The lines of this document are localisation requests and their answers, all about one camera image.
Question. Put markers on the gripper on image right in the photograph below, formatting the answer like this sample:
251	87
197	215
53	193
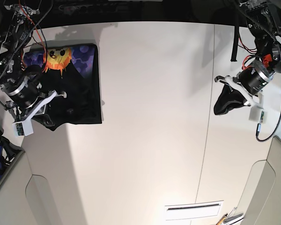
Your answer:
239	91

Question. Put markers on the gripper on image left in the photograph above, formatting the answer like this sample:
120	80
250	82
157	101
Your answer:
24	95

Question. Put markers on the black T-shirt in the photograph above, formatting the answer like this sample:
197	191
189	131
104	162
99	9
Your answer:
73	72

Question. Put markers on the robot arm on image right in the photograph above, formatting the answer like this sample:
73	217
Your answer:
263	62

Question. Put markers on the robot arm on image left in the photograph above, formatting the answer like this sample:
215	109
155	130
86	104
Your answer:
13	39

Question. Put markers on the grey bin with blue items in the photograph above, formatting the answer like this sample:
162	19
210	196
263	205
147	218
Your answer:
10	154

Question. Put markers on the black ruler strip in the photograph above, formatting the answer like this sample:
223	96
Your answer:
193	207

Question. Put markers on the black power strip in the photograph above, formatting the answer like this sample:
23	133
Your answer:
85	9

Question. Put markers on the yellow pencil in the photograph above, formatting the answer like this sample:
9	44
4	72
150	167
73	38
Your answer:
222	219

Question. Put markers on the white camera box image left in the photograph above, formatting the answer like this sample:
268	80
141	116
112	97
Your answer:
23	128

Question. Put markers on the white camera box image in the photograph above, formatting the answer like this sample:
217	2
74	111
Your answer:
258	115
23	128

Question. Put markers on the white camera box image right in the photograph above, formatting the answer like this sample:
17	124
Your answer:
258	115

